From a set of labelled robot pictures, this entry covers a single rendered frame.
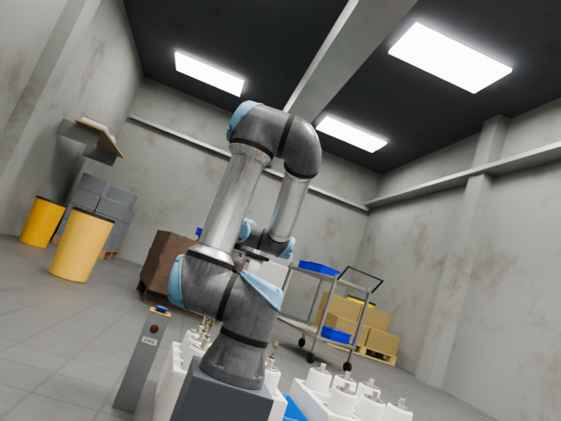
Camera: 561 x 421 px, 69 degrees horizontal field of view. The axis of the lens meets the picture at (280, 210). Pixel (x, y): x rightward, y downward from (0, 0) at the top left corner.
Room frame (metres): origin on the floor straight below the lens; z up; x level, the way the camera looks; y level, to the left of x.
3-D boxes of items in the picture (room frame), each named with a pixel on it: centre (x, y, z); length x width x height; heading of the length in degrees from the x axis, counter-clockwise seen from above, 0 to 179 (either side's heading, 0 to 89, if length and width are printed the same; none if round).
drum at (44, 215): (5.09, 2.71, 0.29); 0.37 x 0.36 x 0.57; 9
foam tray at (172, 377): (1.55, 0.00, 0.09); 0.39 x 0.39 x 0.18; 12
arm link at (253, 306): (0.98, -0.01, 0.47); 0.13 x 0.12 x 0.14; 88
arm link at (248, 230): (1.30, 0.09, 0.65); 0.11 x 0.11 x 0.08; 88
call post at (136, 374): (1.42, 0.27, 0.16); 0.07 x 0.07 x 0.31; 12
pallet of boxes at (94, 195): (6.87, 2.79, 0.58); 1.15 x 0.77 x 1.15; 9
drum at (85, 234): (3.58, 1.52, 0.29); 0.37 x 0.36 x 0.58; 8
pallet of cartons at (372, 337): (5.94, -1.58, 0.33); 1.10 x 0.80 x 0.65; 99
